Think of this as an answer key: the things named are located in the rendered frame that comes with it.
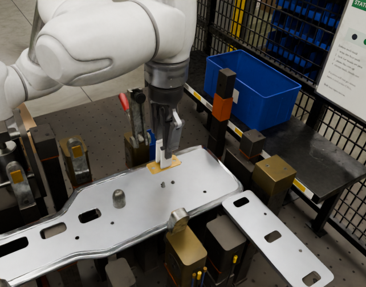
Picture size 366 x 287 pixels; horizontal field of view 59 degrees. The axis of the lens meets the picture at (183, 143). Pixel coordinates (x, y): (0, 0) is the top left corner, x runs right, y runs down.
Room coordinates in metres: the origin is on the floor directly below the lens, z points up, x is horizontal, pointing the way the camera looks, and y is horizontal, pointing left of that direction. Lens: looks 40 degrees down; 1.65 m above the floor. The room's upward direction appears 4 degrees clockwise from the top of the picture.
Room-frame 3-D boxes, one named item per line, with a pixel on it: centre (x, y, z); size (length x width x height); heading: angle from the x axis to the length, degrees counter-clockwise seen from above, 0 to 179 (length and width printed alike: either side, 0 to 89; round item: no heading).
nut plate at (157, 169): (0.60, 0.04, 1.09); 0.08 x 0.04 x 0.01; 124
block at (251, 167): (0.74, -0.18, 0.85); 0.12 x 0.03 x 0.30; 34
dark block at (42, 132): (0.64, 0.36, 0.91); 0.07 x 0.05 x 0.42; 34
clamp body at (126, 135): (0.75, 0.14, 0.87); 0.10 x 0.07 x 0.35; 34
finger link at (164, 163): (0.59, 0.04, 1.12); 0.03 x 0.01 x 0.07; 124
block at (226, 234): (0.47, -0.13, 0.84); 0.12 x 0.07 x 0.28; 34
